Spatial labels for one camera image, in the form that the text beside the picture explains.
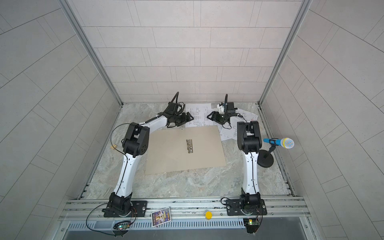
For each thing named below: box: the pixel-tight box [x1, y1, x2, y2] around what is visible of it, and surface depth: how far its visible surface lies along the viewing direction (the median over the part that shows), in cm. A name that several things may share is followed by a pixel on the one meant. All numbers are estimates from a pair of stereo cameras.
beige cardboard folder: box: [145, 125, 227, 175], surface depth 93 cm
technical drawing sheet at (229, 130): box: [218, 116, 238, 141], surface depth 101 cm
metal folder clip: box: [186, 139, 193, 154], surface depth 95 cm
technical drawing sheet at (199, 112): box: [185, 103, 215, 128], surface depth 111 cm
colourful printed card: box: [151, 206, 172, 228], surface depth 69 cm
